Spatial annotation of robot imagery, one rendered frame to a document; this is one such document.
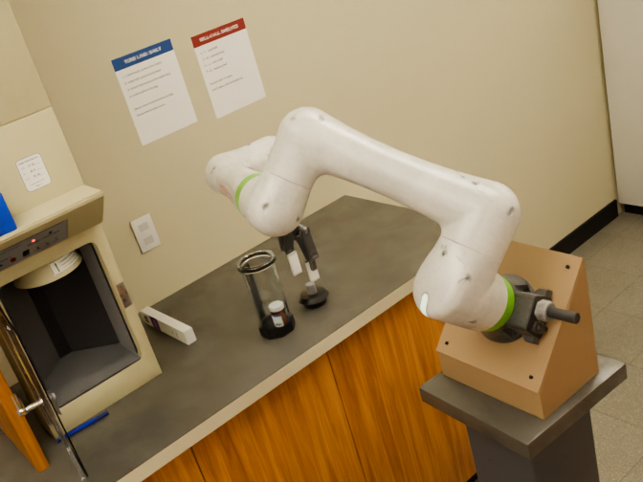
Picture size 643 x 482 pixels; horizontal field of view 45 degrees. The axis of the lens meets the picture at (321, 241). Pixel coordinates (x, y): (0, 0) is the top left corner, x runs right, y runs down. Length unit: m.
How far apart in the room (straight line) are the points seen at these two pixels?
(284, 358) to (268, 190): 0.60
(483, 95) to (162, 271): 1.65
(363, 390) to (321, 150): 0.92
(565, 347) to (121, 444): 1.06
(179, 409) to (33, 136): 0.75
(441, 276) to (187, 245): 1.31
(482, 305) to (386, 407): 0.90
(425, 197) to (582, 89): 2.65
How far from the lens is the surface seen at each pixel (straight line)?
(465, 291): 1.50
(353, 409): 2.29
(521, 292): 1.64
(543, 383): 1.65
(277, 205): 1.60
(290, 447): 2.19
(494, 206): 1.50
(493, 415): 1.72
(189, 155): 2.60
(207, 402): 2.02
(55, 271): 2.03
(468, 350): 1.75
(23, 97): 1.93
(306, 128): 1.60
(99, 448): 2.04
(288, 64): 2.80
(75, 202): 1.88
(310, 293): 2.24
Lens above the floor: 2.02
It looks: 24 degrees down
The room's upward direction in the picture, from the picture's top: 16 degrees counter-clockwise
